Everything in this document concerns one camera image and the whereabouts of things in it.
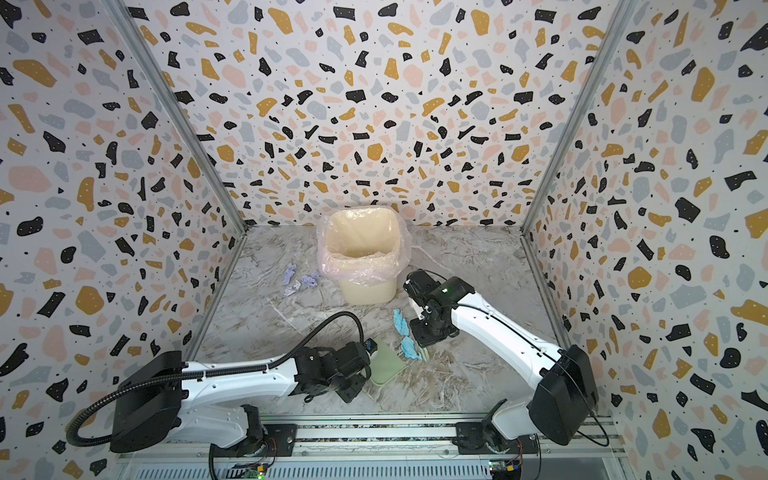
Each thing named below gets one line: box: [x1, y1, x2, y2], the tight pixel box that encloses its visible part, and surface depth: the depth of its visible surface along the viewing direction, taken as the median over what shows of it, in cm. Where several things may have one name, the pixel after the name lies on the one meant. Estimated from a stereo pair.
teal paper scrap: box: [393, 309, 422, 360], surface depth 94 cm
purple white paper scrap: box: [282, 262, 301, 297], surface depth 106 cm
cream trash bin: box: [324, 207, 401, 306], surface depth 89 cm
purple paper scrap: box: [301, 272, 321, 287], surface depth 105 cm
